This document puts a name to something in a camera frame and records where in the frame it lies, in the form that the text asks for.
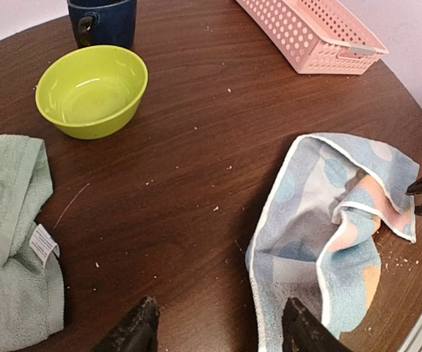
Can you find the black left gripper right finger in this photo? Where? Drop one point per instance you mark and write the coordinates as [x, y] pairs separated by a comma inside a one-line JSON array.
[[303, 332]]

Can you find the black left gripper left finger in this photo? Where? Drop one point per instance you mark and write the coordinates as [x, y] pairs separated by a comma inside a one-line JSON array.
[[136, 331]]

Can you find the patterned blue pastel towel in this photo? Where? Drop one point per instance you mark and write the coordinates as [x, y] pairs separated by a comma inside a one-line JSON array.
[[314, 238]]

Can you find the mint green towel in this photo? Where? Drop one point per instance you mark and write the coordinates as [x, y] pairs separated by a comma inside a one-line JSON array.
[[32, 298]]

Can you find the pink perforated plastic basket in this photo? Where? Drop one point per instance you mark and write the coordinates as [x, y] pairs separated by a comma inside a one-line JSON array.
[[317, 36]]

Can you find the lime green bowl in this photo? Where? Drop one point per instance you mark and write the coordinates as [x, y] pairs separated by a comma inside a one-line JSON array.
[[92, 92]]

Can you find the dark blue mug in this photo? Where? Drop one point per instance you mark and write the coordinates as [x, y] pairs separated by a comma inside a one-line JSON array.
[[103, 22]]

